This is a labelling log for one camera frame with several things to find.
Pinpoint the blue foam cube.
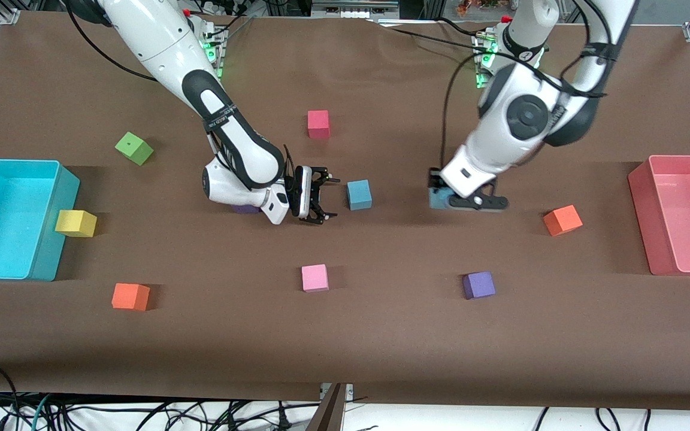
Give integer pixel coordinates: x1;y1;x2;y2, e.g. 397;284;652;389
429;186;456;211
346;179;374;211

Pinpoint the red foam cube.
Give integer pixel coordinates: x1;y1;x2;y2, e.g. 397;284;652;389
307;110;331;139

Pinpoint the pink foam cube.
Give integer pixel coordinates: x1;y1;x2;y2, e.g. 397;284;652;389
301;264;329;293

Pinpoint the orange foam cube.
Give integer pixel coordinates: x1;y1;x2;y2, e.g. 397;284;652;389
543;205;583;237
111;283;151;312

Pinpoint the brown table cover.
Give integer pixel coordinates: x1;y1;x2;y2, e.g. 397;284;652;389
0;9;690;414

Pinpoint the green foam cube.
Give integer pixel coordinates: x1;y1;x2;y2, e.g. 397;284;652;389
114;132;155;166

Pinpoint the yellow foam cube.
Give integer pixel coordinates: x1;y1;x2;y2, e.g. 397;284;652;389
55;210;98;238

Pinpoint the pink plastic bin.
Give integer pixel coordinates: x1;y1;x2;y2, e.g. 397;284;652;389
628;154;690;277

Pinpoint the cyan plastic bin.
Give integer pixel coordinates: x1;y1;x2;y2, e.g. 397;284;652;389
0;159;81;282

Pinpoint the right arm black wrist cable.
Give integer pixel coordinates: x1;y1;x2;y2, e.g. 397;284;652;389
283;144;299;198

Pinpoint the arm black wrist cable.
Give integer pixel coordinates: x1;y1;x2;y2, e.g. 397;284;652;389
283;144;299;198
440;0;621;175

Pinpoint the left arm black wrist cable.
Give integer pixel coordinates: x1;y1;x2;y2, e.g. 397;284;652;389
440;0;621;175

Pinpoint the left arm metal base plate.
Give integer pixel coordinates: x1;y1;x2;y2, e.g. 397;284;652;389
474;30;504;90

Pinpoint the black table cable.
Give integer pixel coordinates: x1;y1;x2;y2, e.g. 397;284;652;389
201;0;257;45
375;23;489;50

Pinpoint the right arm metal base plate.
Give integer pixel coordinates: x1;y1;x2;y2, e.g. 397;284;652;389
198;24;226;82

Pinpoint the aluminium frame bar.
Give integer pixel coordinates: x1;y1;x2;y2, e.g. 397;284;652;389
312;0;400;20

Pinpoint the silver metal bracket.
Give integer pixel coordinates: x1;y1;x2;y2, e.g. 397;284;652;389
320;383;355;400

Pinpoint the dark metal post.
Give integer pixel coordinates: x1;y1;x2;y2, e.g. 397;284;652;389
306;383;347;431

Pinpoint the teal floor cable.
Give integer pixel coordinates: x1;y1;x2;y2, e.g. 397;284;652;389
29;392;53;431

